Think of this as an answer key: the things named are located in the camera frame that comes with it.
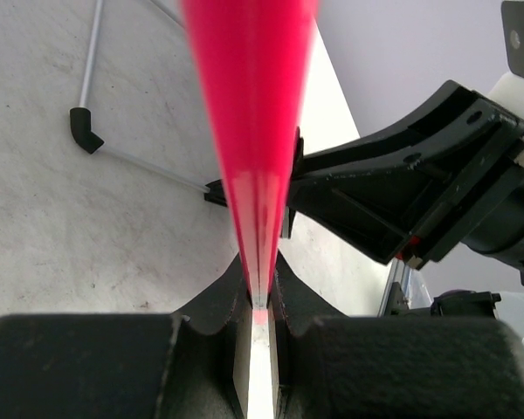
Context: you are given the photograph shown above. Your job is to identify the whiteboard wire stand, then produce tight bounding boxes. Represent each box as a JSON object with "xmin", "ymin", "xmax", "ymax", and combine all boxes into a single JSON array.
[{"xmin": 69, "ymin": 1, "xmax": 225, "ymax": 206}]

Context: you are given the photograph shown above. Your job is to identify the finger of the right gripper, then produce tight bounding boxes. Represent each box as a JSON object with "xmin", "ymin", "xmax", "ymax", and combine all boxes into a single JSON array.
[
  {"xmin": 287, "ymin": 169, "xmax": 458, "ymax": 264},
  {"xmin": 300, "ymin": 80, "xmax": 485, "ymax": 183}
]

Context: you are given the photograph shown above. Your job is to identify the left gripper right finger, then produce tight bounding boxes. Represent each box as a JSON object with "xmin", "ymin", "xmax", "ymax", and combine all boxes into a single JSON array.
[{"xmin": 270, "ymin": 258, "xmax": 524, "ymax": 418}]

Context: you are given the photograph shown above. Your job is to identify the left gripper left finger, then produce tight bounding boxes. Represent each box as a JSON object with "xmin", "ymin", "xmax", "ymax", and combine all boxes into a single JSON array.
[{"xmin": 0, "ymin": 259, "xmax": 250, "ymax": 418}]

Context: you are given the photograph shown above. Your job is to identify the pink framed whiteboard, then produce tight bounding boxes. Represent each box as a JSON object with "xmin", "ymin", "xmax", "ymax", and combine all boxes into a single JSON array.
[{"xmin": 181, "ymin": 1, "xmax": 318, "ymax": 321}]

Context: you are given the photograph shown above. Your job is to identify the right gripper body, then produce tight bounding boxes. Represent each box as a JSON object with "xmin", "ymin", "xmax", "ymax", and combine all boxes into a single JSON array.
[{"xmin": 401, "ymin": 113, "xmax": 524, "ymax": 285}]

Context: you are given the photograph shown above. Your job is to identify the aluminium front rail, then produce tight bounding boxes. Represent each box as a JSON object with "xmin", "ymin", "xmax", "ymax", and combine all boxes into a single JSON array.
[{"xmin": 377, "ymin": 259, "xmax": 432, "ymax": 317}]

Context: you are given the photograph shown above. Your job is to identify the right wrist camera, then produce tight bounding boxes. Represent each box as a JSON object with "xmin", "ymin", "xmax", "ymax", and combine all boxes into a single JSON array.
[{"xmin": 488, "ymin": 1, "xmax": 524, "ymax": 113}]

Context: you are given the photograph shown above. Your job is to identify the black whiteboard eraser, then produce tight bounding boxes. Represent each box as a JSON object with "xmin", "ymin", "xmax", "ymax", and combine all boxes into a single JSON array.
[{"xmin": 280, "ymin": 127, "xmax": 304, "ymax": 239}]

